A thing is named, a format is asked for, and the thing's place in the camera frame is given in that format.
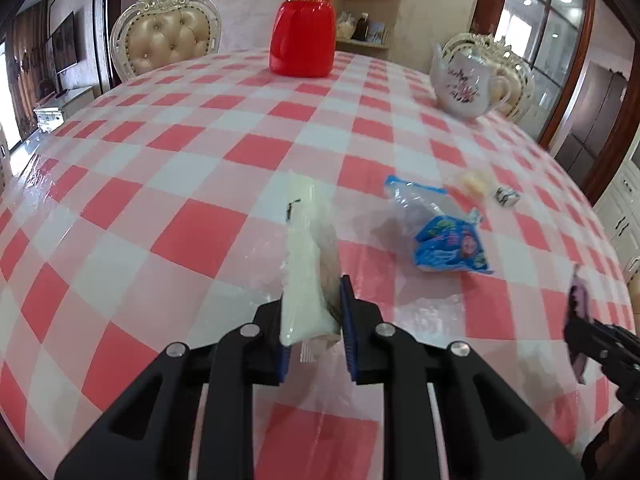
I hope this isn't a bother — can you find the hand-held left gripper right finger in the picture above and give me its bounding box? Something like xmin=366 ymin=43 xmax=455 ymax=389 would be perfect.
xmin=340 ymin=276 xmax=586 ymax=480

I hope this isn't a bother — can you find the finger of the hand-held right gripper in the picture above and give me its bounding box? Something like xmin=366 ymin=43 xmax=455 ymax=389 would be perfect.
xmin=564 ymin=321 xmax=640 ymax=411

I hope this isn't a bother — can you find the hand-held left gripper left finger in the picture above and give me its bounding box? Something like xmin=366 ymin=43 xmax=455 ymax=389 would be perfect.
xmin=55 ymin=300 xmax=292 ymax=480

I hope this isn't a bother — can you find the purple snack packet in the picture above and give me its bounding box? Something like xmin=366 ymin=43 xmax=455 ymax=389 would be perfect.
xmin=569 ymin=264 xmax=596 ymax=386

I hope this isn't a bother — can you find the white snack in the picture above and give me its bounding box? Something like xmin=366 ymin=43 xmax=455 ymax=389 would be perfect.
xmin=279 ymin=170 xmax=347 ymax=363

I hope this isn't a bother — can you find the person's right forearm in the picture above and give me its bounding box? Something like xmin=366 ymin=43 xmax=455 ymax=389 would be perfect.
xmin=581 ymin=404 xmax=640 ymax=480

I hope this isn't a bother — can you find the white drawer cabinet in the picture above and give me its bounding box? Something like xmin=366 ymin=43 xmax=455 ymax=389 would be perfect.
xmin=592 ymin=160 xmax=640 ymax=272

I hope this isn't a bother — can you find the blue snack packet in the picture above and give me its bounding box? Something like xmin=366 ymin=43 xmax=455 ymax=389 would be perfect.
xmin=412 ymin=211 xmax=494 ymax=276

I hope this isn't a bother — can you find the clear packet with blue edge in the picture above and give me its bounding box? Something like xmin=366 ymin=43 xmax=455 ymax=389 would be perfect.
xmin=384 ymin=175 xmax=477 ymax=242

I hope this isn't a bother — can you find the small yellow cake packet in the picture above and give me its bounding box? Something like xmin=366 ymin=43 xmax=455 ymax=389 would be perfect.
xmin=452 ymin=169 xmax=494 ymax=202

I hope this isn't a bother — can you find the red white checked tablecloth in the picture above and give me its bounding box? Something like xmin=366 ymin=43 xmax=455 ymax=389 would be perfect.
xmin=0 ymin=50 xmax=633 ymax=480

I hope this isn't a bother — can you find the dark refrigerator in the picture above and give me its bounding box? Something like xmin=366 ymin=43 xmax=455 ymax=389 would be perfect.
xmin=555 ymin=60 xmax=629 ymax=182

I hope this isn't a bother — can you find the white floral teapot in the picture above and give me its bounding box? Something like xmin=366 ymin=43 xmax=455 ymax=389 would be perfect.
xmin=430 ymin=42 xmax=514 ymax=120

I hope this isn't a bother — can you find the cream tufted ornate chair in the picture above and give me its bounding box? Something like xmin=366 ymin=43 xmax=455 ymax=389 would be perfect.
xmin=442 ymin=31 xmax=536 ymax=124
xmin=110 ymin=0 xmax=222 ymax=83

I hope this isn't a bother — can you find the red thermos jug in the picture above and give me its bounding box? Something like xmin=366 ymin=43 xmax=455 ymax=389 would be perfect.
xmin=269 ymin=0 xmax=337 ymax=79

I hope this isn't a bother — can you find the wooden corner shelf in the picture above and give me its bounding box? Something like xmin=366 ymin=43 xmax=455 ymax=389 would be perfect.
xmin=330 ymin=0 xmax=407 ymax=54

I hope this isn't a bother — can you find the white television cabinet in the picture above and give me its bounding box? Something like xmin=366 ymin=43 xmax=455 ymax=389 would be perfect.
xmin=34 ymin=85 xmax=96 ymax=134

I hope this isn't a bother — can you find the flat television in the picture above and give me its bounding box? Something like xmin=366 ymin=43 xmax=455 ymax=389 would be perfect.
xmin=50 ymin=10 xmax=79 ymax=77

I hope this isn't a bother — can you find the brown curtain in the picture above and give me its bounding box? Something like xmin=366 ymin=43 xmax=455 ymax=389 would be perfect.
xmin=4 ymin=0 xmax=52 ymax=116

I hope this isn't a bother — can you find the glass door with wooden frame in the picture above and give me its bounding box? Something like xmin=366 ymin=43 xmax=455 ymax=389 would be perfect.
xmin=472 ymin=0 xmax=601 ymax=147

